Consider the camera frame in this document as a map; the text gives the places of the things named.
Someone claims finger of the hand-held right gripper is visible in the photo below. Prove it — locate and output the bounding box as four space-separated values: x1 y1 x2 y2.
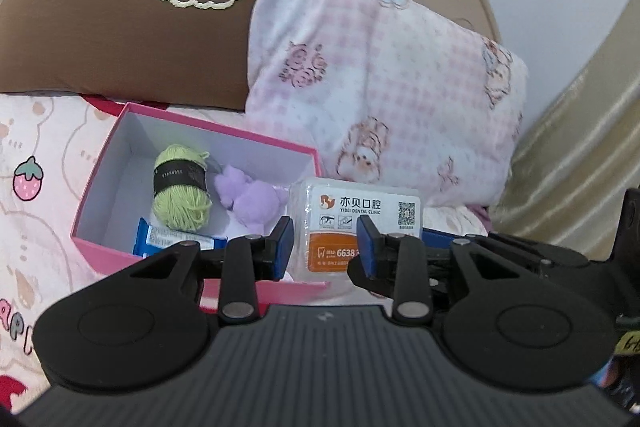
347 254 396 300
422 228 591 275

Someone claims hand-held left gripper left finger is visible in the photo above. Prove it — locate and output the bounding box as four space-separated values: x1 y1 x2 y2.
130 217 295 323

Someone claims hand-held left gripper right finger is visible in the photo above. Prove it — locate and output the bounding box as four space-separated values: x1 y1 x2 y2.
356 216 541 325

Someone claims white box with orange label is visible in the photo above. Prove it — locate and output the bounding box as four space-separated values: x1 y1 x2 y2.
287 178 425 286

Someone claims purple plush toy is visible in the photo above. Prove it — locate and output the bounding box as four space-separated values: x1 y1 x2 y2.
214 164 291 235

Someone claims green yarn ball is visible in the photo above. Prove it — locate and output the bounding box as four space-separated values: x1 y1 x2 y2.
151 143 213 232

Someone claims blue snack packet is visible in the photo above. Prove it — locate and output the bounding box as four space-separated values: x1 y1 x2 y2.
132 217 228 258

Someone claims pink cardboard box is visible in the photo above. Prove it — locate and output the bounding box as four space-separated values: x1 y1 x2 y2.
70 102 333 308

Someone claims gold curtain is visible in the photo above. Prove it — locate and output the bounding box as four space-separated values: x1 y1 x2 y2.
492 0 640 263

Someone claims pink checked pillow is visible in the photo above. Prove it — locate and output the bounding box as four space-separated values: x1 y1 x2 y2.
244 0 531 208

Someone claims printed bear blanket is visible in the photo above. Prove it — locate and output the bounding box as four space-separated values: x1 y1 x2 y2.
0 94 496 427

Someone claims brown pillow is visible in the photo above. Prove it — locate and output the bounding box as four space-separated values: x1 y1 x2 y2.
0 0 331 112

